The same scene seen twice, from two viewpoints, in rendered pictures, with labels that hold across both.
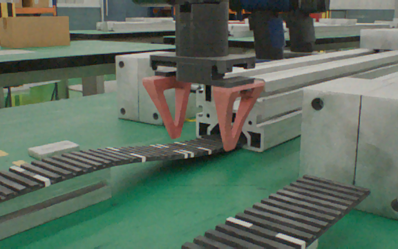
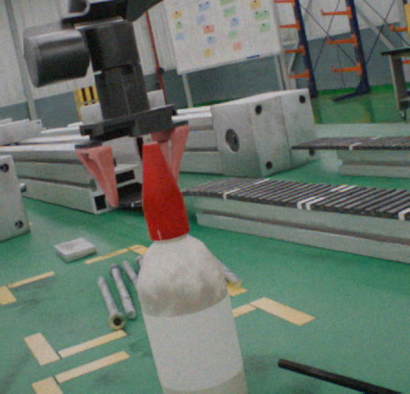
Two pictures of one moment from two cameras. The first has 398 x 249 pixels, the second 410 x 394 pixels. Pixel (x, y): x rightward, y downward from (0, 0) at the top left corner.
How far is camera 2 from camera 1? 0.68 m
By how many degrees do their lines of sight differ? 67
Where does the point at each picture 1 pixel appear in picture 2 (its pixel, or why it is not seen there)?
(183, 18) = (128, 79)
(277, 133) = not seen: hidden behind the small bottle
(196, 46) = (144, 101)
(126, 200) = not seen: hidden behind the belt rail
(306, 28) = not seen: outside the picture
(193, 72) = (155, 122)
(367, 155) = (291, 130)
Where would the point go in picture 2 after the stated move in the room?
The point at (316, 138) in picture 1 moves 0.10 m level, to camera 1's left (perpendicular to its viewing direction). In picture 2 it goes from (263, 133) to (242, 147)
